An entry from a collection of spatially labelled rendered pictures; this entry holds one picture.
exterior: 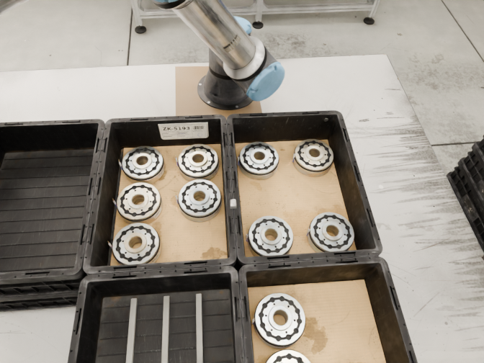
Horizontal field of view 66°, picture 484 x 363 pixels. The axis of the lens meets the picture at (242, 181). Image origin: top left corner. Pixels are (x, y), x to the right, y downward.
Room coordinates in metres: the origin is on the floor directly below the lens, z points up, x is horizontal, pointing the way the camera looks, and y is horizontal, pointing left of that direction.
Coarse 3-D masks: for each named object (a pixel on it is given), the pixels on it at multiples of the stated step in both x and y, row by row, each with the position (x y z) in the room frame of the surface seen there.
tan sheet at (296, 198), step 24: (240, 144) 0.64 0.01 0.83; (288, 144) 0.65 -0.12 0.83; (288, 168) 0.57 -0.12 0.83; (240, 192) 0.48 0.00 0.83; (264, 192) 0.49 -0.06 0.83; (288, 192) 0.49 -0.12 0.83; (312, 192) 0.50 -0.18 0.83; (336, 192) 0.50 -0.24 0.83; (288, 216) 0.42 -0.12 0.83; (312, 216) 0.43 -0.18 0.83
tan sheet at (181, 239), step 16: (176, 176) 0.52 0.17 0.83; (160, 192) 0.47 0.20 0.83; (176, 192) 0.47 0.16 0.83; (176, 208) 0.43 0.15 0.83; (224, 208) 0.43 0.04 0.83; (128, 224) 0.38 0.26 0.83; (160, 224) 0.38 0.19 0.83; (176, 224) 0.38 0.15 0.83; (192, 224) 0.39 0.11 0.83; (208, 224) 0.39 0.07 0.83; (224, 224) 0.39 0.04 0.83; (176, 240) 0.34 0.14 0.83; (192, 240) 0.35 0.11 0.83; (208, 240) 0.35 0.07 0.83; (224, 240) 0.35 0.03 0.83; (112, 256) 0.29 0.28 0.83; (160, 256) 0.30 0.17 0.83; (176, 256) 0.30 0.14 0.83; (192, 256) 0.31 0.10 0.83; (208, 256) 0.31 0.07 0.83; (224, 256) 0.31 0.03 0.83
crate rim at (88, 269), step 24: (120, 120) 0.61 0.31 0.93; (144, 120) 0.61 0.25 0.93; (168, 120) 0.62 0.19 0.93; (192, 120) 0.63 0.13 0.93; (96, 192) 0.40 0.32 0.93; (96, 216) 0.34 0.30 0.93; (144, 264) 0.25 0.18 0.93; (168, 264) 0.25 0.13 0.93; (192, 264) 0.25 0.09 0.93; (216, 264) 0.25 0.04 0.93
